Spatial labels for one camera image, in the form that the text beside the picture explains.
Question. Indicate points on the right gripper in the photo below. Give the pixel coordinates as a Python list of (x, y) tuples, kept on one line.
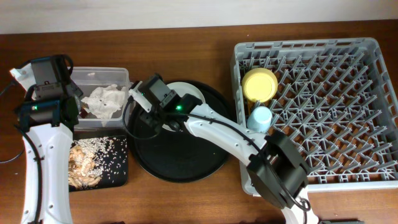
[(152, 117)]

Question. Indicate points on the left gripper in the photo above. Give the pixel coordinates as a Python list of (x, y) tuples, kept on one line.
[(76, 101)]

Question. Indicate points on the grey round plate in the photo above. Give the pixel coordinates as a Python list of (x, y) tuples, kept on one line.
[(182, 88)]

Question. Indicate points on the white tissue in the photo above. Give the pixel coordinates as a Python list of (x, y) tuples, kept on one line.
[(103, 102)]

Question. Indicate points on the food scraps and rice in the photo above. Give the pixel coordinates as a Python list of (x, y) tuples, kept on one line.
[(90, 161)]

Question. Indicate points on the light blue plastic cup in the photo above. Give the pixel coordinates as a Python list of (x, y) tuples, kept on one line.
[(260, 119)]

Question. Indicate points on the yellow bowl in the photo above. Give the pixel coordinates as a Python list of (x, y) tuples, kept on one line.
[(259, 84)]

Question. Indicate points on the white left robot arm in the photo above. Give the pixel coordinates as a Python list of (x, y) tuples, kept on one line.
[(47, 151)]

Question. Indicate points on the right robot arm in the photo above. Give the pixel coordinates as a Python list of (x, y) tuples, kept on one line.
[(277, 170)]

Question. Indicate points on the clear plastic waste bin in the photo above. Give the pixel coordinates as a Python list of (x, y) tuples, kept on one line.
[(90, 78)]

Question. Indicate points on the grey dishwasher rack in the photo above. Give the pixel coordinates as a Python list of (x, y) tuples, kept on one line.
[(335, 100)]

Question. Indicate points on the round black tray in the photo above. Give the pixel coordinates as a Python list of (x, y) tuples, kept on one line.
[(170, 156)]

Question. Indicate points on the black rectangular tray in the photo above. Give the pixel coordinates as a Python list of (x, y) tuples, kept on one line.
[(118, 177)]

